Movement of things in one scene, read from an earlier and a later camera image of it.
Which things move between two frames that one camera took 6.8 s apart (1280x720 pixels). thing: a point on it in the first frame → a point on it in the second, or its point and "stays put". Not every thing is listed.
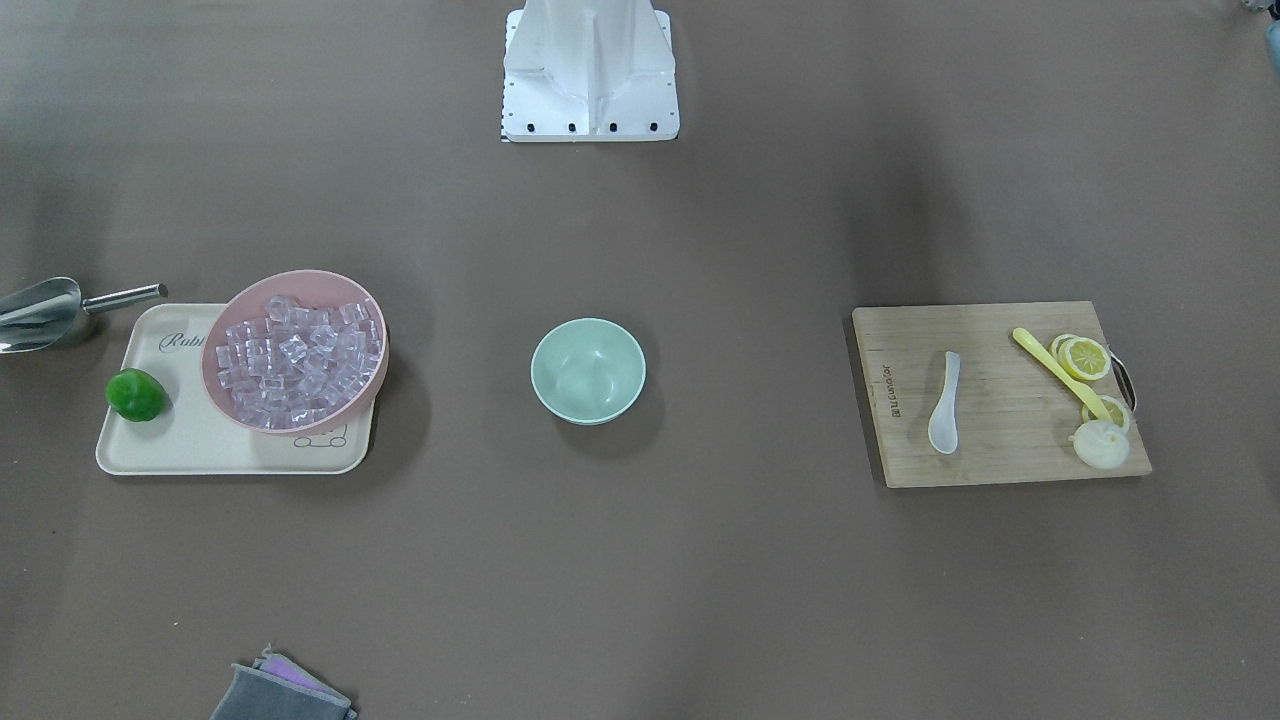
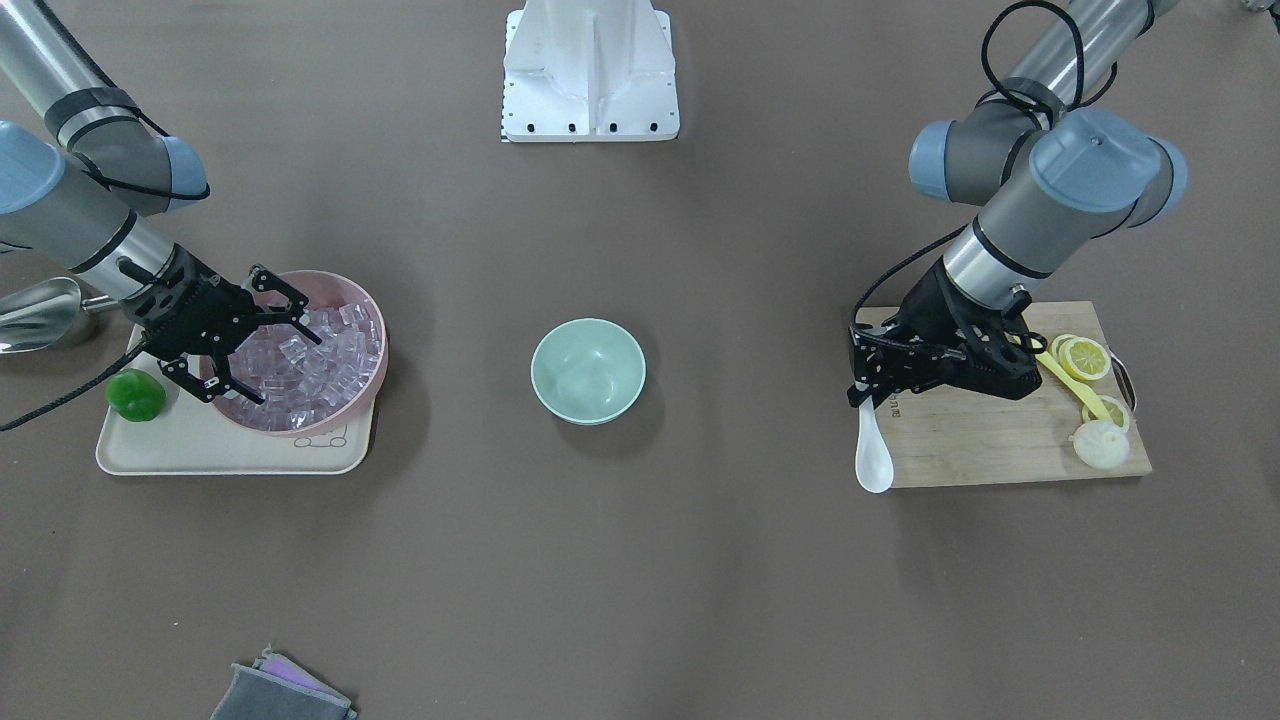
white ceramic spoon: x=942 y=431 → x=873 y=460
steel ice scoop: x=42 y=314 stays put
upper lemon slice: x=1085 y=358 stays put
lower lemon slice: x=1116 y=411 stays put
